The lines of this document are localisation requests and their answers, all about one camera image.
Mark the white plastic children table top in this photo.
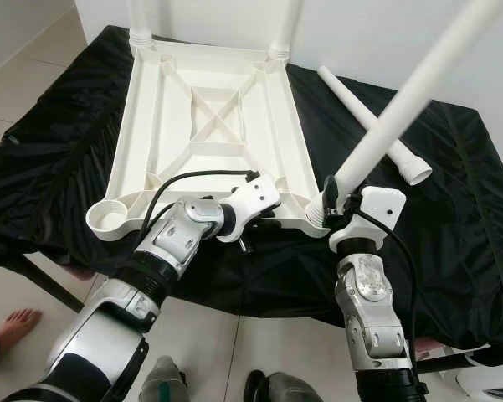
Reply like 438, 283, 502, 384
85, 38, 334, 242

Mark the black cloth table cover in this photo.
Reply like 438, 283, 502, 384
0, 25, 503, 348

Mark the grey left robot leg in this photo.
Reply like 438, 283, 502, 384
138, 356, 189, 402

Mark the black metal table leg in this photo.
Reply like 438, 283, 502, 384
414, 348, 496, 374
21, 255, 85, 312

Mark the white dome-shaped appliance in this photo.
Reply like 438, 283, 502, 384
456, 364, 503, 402

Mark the bare person foot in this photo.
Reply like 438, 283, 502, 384
0, 308, 43, 354

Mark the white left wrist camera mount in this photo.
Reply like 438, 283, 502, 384
222, 172, 283, 244

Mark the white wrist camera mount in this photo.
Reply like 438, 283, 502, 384
328, 186, 407, 252
222, 172, 283, 244

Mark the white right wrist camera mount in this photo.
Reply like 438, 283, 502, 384
328, 186, 407, 252

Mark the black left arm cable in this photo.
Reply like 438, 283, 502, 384
142, 169, 260, 245

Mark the pink table frame corner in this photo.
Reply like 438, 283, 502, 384
65, 265, 97, 282

